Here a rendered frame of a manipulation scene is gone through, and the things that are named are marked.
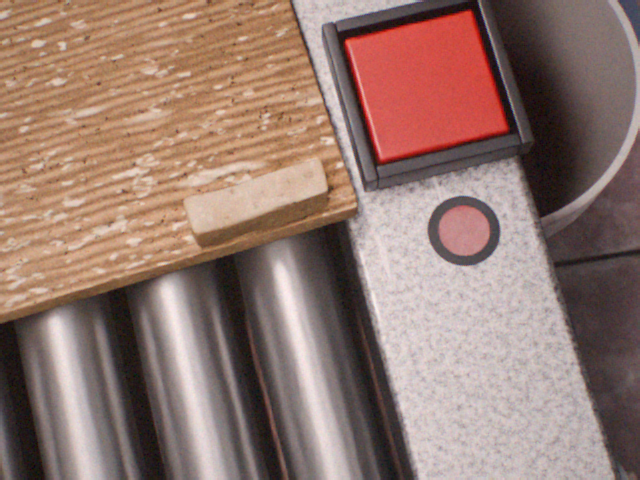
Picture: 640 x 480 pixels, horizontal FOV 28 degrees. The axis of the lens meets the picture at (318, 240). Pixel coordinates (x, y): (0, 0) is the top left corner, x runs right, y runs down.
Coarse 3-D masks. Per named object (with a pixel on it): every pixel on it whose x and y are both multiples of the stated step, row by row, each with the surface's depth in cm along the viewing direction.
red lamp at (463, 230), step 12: (444, 216) 56; (456, 216) 56; (468, 216) 56; (480, 216) 56; (444, 228) 56; (456, 228) 56; (468, 228) 56; (480, 228) 56; (444, 240) 56; (456, 240) 56; (468, 240) 56; (480, 240) 56; (456, 252) 56; (468, 252) 56
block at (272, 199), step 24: (288, 168) 52; (312, 168) 52; (216, 192) 52; (240, 192) 52; (264, 192) 52; (288, 192) 52; (312, 192) 52; (192, 216) 51; (216, 216) 51; (240, 216) 51; (264, 216) 52; (288, 216) 53; (216, 240) 53
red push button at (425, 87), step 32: (384, 32) 57; (416, 32) 57; (448, 32) 57; (352, 64) 57; (384, 64) 57; (416, 64) 57; (448, 64) 57; (480, 64) 57; (384, 96) 56; (416, 96) 56; (448, 96) 56; (480, 96) 56; (384, 128) 56; (416, 128) 56; (448, 128) 56; (480, 128) 56; (384, 160) 56
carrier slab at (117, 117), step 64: (0, 0) 57; (64, 0) 57; (128, 0) 57; (192, 0) 57; (256, 0) 57; (0, 64) 56; (64, 64) 56; (128, 64) 56; (192, 64) 56; (256, 64) 56; (0, 128) 55; (64, 128) 55; (128, 128) 55; (192, 128) 55; (256, 128) 55; (320, 128) 55; (0, 192) 54; (64, 192) 54; (128, 192) 54; (192, 192) 54; (0, 256) 54; (64, 256) 54; (128, 256) 54; (192, 256) 54; (0, 320) 54
